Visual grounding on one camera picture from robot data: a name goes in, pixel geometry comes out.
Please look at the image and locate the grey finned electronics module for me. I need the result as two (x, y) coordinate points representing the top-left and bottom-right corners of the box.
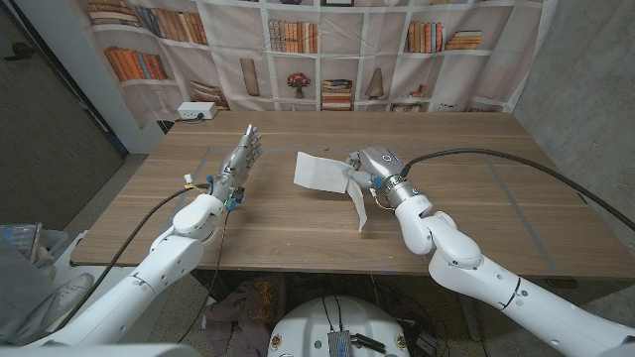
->
(326, 330), (353, 357)

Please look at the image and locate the printed bookshelf backdrop cloth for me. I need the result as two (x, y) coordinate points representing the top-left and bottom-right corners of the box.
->
(68, 0), (560, 130)

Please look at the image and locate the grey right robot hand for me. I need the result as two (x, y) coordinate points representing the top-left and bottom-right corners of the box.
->
(341, 146), (421, 207)

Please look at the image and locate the black bar on torso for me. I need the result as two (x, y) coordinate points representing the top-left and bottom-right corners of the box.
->
(354, 333), (387, 354)

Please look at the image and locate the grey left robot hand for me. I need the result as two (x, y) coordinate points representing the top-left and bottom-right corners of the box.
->
(210, 124), (264, 199)

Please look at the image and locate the person's grey trouser leg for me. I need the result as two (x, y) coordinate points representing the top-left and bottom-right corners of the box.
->
(0, 232), (51, 346)

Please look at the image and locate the black door handle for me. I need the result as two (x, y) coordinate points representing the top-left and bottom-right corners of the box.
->
(3, 42), (37, 63)

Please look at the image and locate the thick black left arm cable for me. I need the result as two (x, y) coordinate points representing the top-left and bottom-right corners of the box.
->
(54, 182), (212, 328)

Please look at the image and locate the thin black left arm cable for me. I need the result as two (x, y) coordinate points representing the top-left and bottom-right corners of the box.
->
(176, 207), (230, 344)

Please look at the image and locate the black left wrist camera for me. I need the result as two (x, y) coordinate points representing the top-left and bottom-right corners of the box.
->
(223, 186), (246, 211)

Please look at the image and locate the white sneaker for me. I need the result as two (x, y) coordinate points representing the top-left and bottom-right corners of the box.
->
(47, 272), (95, 323)

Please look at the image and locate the crumpled purple brown cloth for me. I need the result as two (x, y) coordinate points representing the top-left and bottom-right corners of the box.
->
(202, 280), (279, 357)

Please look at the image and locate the grey metal table leg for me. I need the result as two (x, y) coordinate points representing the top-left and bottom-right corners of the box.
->
(453, 292), (485, 342)

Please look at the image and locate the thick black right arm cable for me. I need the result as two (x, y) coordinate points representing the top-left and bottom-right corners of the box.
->
(399, 147), (635, 232)

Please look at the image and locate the white power strip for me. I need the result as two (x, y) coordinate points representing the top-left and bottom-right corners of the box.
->
(177, 101), (218, 121)

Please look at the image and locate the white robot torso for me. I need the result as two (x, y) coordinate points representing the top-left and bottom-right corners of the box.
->
(267, 296), (412, 357)

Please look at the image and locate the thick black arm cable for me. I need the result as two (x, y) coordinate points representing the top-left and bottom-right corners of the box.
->
(54, 182), (212, 328)
(399, 147), (635, 232)

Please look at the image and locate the clear plastic bin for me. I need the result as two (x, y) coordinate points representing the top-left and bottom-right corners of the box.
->
(0, 222), (68, 264)

